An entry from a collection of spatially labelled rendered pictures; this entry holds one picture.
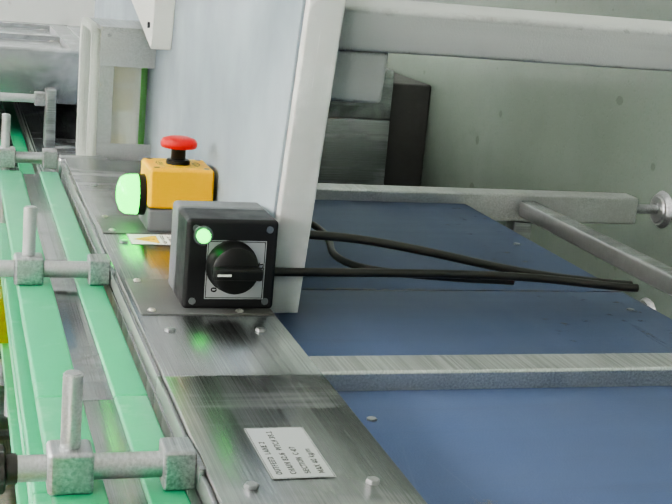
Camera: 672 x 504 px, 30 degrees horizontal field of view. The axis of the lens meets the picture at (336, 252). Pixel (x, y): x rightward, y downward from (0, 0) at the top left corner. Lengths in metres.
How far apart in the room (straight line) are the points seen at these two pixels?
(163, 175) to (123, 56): 0.50
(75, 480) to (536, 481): 0.30
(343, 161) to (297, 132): 1.69
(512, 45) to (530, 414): 0.36
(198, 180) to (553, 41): 0.41
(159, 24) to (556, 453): 0.96
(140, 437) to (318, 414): 0.12
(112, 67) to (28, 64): 0.82
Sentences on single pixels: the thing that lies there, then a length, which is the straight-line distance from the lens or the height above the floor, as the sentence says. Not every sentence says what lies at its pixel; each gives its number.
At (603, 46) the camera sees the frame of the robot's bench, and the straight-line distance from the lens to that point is 1.21.
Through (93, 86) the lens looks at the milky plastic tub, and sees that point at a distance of 1.82.
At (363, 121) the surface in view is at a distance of 2.77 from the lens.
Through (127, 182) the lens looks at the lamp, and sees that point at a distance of 1.36.
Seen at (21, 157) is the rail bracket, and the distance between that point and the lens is 1.79.
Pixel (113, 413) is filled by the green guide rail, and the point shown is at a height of 0.91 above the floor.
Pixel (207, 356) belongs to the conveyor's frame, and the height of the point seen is 0.84.
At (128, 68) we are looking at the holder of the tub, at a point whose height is 0.79.
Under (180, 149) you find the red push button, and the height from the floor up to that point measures 0.79.
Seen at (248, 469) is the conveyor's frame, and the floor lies 0.85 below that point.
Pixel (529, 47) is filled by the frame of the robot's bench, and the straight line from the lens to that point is 1.17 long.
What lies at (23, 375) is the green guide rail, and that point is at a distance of 1.19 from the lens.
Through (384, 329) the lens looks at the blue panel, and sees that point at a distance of 1.14.
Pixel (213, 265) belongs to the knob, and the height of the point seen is 0.81.
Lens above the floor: 1.03
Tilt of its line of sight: 17 degrees down
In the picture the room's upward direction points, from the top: 89 degrees counter-clockwise
